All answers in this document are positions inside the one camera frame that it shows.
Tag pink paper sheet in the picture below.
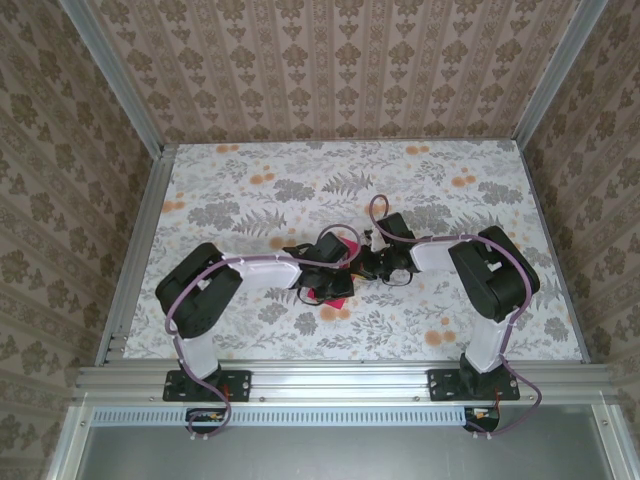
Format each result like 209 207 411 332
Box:
305 238 360 312

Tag floral table cover sheet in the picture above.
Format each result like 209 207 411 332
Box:
122 141 585 362

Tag grey metal panel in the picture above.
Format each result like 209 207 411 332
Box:
74 424 626 480

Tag aluminium cross rail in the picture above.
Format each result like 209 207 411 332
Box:
72 363 619 407

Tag slotted grey cable duct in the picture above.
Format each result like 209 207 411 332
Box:
92 407 474 427

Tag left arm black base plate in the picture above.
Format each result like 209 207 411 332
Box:
163 368 252 403

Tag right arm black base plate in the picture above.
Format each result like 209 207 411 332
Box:
428 368 521 403

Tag right aluminium side rail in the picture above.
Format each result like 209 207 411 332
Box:
514 139 592 365

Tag aluminium side rail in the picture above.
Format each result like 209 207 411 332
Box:
94 143 177 367
514 139 592 365

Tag left aluminium side rail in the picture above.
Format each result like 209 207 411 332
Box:
94 143 177 367

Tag right aluminium corner post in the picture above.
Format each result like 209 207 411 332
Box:
509 0 612 147

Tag aluminium corner post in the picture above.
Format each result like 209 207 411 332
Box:
509 0 612 147
58 0 167 155

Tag left aluminium corner post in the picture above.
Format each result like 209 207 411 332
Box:
58 0 167 155

